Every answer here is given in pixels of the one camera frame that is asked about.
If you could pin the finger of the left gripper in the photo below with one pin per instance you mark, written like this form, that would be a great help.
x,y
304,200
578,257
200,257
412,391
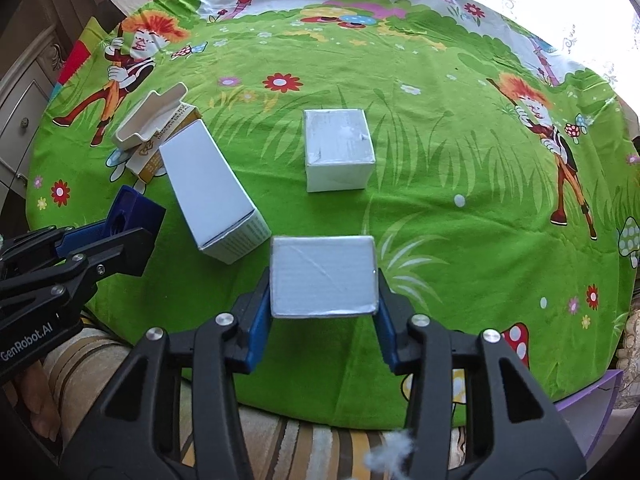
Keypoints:
x,y
51,243
124,253

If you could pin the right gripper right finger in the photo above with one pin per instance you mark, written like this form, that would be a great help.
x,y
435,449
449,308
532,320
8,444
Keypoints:
x,y
513,430

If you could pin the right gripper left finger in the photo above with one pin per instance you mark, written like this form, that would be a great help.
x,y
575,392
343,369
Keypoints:
x,y
169,411

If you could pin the dark blue small box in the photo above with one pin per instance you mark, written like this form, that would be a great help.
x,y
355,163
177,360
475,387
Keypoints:
x,y
131,210

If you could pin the silver white cube box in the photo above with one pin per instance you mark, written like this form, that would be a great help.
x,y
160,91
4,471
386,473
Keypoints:
x,y
339,153
323,277

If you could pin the left hand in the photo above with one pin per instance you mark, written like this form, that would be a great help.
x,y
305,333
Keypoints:
x,y
31,386

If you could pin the striped beige sofa cushion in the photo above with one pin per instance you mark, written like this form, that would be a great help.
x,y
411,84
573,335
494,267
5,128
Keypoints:
x,y
278,447

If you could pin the tall white box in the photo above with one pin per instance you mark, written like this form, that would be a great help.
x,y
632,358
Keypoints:
x,y
223,220

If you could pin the purple white storage box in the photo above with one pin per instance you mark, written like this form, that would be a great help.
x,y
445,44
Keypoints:
x,y
587,411

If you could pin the white plastic tray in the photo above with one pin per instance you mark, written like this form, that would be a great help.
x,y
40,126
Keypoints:
x,y
148,117

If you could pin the white dresser with drawers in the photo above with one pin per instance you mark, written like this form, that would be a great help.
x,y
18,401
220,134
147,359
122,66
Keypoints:
x,y
26,89

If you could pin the green cartoon tablecloth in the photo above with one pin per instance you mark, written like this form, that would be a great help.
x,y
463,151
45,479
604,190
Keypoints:
x,y
504,193

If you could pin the white lace curtain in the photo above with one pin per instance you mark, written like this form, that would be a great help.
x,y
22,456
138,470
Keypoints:
x,y
600,34

